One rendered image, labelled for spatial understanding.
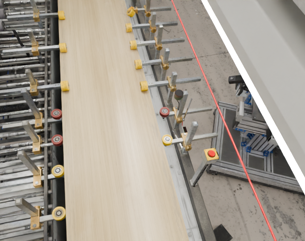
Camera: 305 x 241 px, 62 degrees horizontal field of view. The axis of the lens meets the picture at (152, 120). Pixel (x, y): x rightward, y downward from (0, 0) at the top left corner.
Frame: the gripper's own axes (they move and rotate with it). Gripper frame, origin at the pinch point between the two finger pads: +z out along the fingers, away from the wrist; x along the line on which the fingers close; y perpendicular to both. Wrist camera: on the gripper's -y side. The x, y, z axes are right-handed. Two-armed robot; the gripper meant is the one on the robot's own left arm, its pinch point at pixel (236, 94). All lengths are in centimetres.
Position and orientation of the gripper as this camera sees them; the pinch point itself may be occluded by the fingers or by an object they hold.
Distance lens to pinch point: 171.4
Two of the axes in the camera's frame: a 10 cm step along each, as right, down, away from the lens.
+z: -0.7, 5.4, 8.4
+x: 2.3, -8.1, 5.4
